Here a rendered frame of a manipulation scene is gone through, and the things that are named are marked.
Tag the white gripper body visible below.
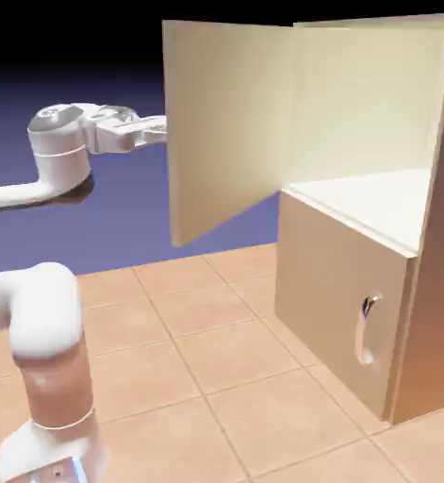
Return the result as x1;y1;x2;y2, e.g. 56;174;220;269
125;114;169;149

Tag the cream cabinet door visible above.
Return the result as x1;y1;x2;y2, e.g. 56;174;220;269
161;19;296;249

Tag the tan cabinet door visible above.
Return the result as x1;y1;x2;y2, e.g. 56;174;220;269
273;190;419;423

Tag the curved silver door handle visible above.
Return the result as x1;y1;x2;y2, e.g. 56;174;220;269
354;291;384;370

